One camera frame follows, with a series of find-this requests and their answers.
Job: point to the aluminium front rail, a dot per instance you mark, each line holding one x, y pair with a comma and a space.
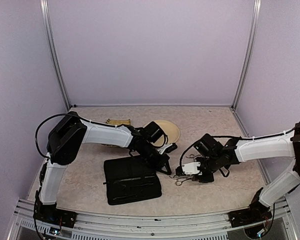
101, 226

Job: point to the woven bamboo tray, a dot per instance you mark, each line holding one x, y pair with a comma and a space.
118, 121

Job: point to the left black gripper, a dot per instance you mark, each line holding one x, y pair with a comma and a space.
164, 160

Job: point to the black zip tool case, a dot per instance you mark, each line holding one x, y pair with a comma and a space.
129, 180

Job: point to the left aluminium frame post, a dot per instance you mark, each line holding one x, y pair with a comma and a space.
44, 5

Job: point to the thinning silver scissors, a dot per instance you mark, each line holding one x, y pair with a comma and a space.
192, 156

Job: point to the right aluminium frame post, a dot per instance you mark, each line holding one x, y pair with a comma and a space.
248, 53

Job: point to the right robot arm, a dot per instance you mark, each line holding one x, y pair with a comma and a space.
214, 156

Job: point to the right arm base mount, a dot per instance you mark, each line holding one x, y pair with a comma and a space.
245, 216

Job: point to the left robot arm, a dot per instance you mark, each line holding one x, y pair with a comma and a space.
72, 131

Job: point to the straight silver scissors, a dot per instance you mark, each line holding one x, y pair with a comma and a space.
179, 180

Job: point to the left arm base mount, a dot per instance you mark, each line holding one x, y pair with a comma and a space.
58, 217

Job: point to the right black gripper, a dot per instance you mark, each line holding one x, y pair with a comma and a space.
209, 178

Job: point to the aluminium frame post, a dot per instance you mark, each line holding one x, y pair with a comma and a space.
44, 5
248, 53

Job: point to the cream round plate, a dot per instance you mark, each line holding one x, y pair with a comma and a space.
170, 129

